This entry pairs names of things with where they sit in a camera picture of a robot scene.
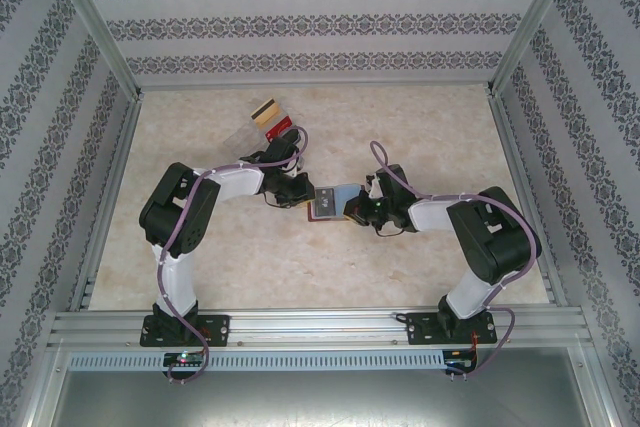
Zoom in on brown leather card holder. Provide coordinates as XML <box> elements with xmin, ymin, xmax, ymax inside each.
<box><xmin>305</xmin><ymin>182</ymin><xmax>364</xmax><ymax>224</ymax></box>

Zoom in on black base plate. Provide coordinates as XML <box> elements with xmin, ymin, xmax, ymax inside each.
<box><xmin>139</xmin><ymin>314</ymin><xmax>232</xmax><ymax>348</ymax></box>
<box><xmin>404</xmin><ymin>311</ymin><xmax>499</xmax><ymax>347</ymax></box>

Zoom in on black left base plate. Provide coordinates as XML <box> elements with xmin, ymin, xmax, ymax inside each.
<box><xmin>139</xmin><ymin>314</ymin><xmax>232</xmax><ymax>348</ymax></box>

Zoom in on light blue card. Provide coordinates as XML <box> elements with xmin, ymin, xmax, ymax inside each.
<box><xmin>334</xmin><ymin>184</ymin><xmax>362</xmax><ymax>217</ymax></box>

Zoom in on slotted grey cable duct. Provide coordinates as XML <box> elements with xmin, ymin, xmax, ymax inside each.
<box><xmin>67</xmin><ymin>349</ymin><xmax>446</xmax><ymax>373</ymax></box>

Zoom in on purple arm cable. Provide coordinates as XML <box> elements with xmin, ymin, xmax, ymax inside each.
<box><xmin>368</xmin><ymin>139</ymin><xmax>544</xmax><ymax>379</ymax></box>
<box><xmin>157</xmin><ymin>127</ymin><xmax>309</xmax><ymax>384</ymax></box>

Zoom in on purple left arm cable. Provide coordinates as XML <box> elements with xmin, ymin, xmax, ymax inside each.
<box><xmin>157</xmin><ymin>127</ymin><xmax>309</xmax><ymax>384</ymax></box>

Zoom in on aluminium table side rail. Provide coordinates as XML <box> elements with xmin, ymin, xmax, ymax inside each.
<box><xmin>69</xmin><ymin>91</ymin><xmax>144</xmax><ymax>311</ymax></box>
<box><xmin>487</xmin><ymin>86</ymin><xmax>569</xmax><ymax>308</ymax></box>

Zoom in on clear acrylic card stand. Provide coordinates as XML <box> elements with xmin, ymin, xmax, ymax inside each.
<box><xmin>222</xmin><ymin>95</ymin><xmax>301</xmax><ymax>157</ymax></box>

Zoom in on gold card with black stripe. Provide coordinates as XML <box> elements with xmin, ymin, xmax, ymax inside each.
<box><xmin>249</xmin><ymin>95</ymin><xmax>282</xmax><ymax>129</ymax></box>

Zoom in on aluminium frame post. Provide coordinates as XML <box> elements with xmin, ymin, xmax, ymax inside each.
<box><xmin>38</xmin><ymin>0</ymin><xmax>144</xmax><ymax>101</ymax></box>
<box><xmin>485</xmin><ymin>0</ymin><xmax>585</xmax><ymax>98</ymax></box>

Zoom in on red credit card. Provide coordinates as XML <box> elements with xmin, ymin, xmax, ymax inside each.
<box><xmin>263</xmin><ymin>115</ymin><xmax>294</xmax><ymax>144</ymax></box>

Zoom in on grey metal sheet shelf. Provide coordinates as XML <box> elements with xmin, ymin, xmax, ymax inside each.
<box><xmin>29</xmin><ymin>369</ymin><xmax>614</xmax><ymax>427</ymax></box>

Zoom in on grey credit card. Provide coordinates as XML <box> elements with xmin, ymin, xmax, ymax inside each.
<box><xmin>312</xmin><ymin>187</ymin><xmax>338</xmax><ymax>218</ymax></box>

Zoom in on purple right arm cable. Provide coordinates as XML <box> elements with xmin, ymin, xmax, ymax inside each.
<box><xmin>368</xmin><ymin>139</ymin><xmax>544</xmax><ymax>379</ymax></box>

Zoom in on aluminium mounting rail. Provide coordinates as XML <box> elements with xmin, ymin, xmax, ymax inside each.
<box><xmin>47</xmin><ymin>309</ymin><xmax>590</xmax><ymax>348</ymax></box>

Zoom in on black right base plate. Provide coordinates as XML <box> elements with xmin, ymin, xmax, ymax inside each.
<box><xmin>404</xmin><ymin>311</ymin><xmax>499</xmax><ymax>347</ymax></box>

